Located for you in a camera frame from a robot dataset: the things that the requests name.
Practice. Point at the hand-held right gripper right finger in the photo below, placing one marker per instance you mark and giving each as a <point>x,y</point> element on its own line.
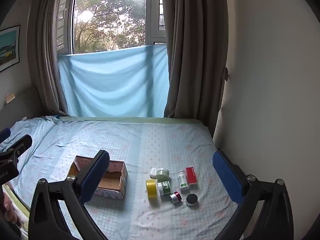
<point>227,177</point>

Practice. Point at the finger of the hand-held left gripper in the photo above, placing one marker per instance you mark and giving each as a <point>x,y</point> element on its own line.
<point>5,133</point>
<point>21,142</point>

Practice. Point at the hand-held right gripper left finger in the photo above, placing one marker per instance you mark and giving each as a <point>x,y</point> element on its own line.
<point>91,180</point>

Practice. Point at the cardboard box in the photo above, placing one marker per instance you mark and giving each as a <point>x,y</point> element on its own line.
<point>112,181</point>

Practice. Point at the red carton box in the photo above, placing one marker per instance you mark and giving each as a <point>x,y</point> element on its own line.
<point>191,176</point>

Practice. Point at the black round jar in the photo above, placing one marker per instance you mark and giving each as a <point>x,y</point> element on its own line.
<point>191,199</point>

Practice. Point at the white pill bottle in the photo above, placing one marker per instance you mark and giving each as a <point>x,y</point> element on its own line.
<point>183,181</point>

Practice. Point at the yellow tape roll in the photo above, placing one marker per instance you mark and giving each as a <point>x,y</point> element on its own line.
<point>151,189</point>

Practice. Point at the green label white jar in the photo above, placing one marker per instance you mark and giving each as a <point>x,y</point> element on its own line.
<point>164,188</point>

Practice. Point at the pale green cream jar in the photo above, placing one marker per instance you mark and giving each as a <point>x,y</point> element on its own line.
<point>163,174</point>

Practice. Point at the person's left hand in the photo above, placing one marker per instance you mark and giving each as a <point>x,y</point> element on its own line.
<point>7,206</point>

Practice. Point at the small silver red jar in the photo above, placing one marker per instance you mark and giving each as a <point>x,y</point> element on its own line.
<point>175,198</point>

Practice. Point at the grey-brown curtain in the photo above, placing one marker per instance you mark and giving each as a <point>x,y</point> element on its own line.
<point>47,55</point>
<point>192,55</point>

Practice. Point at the light blue hanging cloth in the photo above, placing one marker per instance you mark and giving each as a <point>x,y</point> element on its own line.
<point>112,85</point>

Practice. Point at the small beige wall item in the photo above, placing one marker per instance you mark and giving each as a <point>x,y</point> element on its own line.
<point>10,98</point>

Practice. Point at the wall poster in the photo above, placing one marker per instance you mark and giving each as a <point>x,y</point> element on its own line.
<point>8,47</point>

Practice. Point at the window with grey frame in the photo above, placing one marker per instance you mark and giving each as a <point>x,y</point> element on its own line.
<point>110,17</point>

